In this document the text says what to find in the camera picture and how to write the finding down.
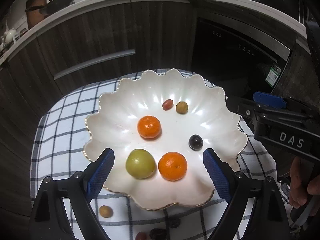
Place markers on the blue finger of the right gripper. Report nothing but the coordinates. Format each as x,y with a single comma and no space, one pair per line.
269,100
242,107

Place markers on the silver drawer handle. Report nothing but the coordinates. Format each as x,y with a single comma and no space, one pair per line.
94,61

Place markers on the white scalloped ceramic bowl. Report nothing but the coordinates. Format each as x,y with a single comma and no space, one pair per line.
114,126

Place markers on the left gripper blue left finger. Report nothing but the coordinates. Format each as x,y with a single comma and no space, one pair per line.
49,218

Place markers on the green yellow plum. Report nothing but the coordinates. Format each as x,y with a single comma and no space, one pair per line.
140,164

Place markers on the white teapot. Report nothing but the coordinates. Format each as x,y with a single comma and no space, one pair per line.
9,34

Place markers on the person right hand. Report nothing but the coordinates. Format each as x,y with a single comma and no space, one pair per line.
298,189

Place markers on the orange mandarin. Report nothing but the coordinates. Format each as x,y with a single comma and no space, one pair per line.
149,127
173,166

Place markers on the black dishwasher door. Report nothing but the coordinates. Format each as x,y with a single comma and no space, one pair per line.
237,57

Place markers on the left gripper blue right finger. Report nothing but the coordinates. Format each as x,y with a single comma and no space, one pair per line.
268,218

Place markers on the wooden cutting board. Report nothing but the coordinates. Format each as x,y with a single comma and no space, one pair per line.
34,17

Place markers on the black wok pan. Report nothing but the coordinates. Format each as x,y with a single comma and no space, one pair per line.
50,8

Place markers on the checked white blue cloth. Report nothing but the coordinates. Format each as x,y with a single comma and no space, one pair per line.
58,152

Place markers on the small brown longan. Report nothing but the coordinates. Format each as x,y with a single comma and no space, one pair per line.
105,211
182,107

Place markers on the blueberry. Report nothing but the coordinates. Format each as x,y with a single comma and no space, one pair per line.
174,222

